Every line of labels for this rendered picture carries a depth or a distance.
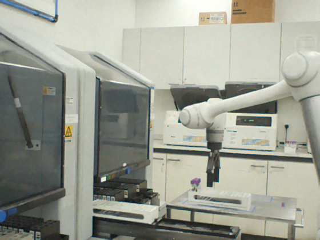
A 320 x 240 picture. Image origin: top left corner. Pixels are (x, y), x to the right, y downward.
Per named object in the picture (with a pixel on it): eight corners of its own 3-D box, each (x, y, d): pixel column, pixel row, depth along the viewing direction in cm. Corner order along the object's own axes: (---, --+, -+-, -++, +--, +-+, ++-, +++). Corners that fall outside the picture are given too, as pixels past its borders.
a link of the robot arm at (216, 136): (226, 130, 191) (225, 142, 192) (208, 128, 195) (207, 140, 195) (222, 131, 183) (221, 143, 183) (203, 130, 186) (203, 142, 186)
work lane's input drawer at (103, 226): (76, 234, 165) (76, 213, 165) (92, 224, 178) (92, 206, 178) (247, 259, 142) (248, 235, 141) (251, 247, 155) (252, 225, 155)
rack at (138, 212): (86, 218, 165) (86, 204, 165) (97, 212, 175) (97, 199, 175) (150, 227, 156) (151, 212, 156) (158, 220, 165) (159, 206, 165)
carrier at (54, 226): (55, 236, 136) (55, 219, 136) (60, 237, 135) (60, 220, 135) (35, 247, 125) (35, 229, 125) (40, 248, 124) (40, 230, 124)
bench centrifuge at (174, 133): (162, 145, 402) (163, 83, 400) (180, 140, 460) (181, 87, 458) (214, 148, 383) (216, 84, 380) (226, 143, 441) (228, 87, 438)
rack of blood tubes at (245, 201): (187, 203, 189) (187, 191, 189) (192, 199, 199) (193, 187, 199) (248, 210, 179) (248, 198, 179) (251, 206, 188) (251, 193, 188)
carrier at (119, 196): (120, 202, 189) (121, 190, 188) (124, 202, 188) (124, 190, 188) (110, 207, 177) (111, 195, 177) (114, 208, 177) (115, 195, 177)
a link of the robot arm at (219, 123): (212, 128, 196) (196, 129, 187) (213, 98, 196) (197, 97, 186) (230, 130, 189) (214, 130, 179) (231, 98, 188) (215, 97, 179)
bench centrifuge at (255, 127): (218, 148, 382) (220, 79, 380) (227, 143, 441) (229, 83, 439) (275, 152, 365) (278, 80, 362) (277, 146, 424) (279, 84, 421)
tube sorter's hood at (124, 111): (0, 174, 176) (2, 36, 174) (71, 159, 234) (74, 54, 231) (99, 184, 160) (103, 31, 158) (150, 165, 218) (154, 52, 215)
